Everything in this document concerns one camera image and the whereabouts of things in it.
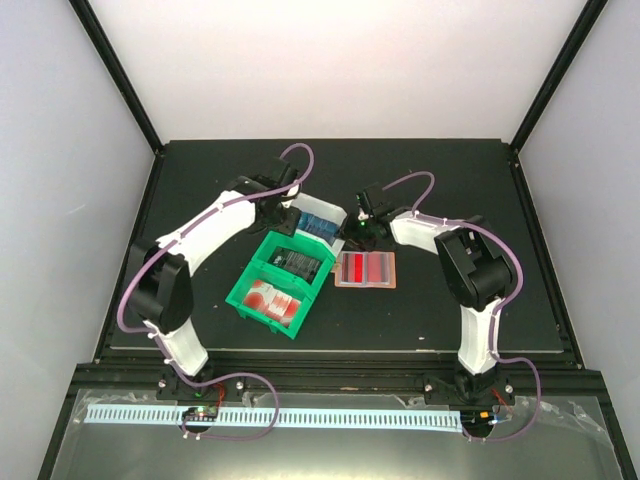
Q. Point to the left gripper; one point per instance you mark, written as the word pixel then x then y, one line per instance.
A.
pixel 289 227

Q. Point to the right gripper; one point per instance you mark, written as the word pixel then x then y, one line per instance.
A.
pixel 349 239

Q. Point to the pink leather card holder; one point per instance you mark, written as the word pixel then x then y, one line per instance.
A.
pixel 337 270

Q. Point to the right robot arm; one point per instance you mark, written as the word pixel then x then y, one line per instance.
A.
pixel 481 272

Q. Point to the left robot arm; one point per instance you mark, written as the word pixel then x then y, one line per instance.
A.
pixel 159 299

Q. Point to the blue credit card stack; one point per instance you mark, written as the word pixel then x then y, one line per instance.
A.
pixel 318 227

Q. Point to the white bin with blue cards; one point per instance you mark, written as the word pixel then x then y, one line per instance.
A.
pixel 325 210

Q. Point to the black credit card stack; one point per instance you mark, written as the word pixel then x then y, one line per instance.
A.
pixel 301 265

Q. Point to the green bin with black cards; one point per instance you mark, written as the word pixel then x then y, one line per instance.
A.
pixel 301 243

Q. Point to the green bin with red cards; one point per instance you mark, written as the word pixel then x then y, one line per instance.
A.
pixel 235 298

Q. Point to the red credit card stack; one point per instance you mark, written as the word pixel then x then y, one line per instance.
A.
pixel 271 302

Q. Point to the left circuit board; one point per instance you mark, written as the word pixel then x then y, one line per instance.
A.
pixel 207 414

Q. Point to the circuit board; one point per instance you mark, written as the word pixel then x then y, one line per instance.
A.
pixel 482 418
pixel 207 414

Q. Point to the right circuit board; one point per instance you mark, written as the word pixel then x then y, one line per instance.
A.
pixel 482 418

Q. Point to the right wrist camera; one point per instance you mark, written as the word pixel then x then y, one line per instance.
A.
pixel 364 206

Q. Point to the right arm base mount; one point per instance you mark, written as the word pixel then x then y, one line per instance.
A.
pixel 450 387

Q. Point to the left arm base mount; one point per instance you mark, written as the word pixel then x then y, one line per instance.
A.
pixel 171 387

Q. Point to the white slotted cable duct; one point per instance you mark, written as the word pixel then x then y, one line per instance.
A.
pixel 165 415

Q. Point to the left black frame post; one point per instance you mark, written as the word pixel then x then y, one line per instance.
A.
pixel 105 50

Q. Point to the black frame post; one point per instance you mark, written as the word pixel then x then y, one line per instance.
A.
pixel 572 45
pixel 105 50

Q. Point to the right black frame post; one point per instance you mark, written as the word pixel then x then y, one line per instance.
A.
pixel 572 45

